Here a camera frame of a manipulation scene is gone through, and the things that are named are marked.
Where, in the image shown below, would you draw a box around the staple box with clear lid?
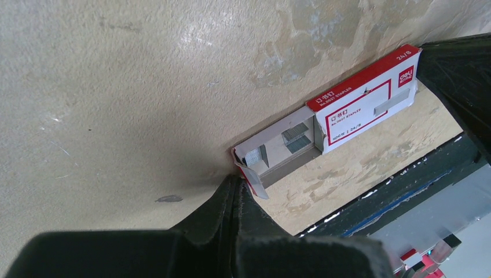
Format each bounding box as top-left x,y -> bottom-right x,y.
231,44 -> 422,199

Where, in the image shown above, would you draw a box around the staple strip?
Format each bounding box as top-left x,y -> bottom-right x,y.
243,147 -> 262,166
281,123 -> 312,154

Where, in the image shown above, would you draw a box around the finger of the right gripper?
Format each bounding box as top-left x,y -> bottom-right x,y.
416,33 -> 490,161

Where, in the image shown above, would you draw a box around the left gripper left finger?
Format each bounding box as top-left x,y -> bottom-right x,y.
6,175 -> 235,277

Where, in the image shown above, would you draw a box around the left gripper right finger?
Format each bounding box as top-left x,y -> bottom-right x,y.
232,179 -> 394,277

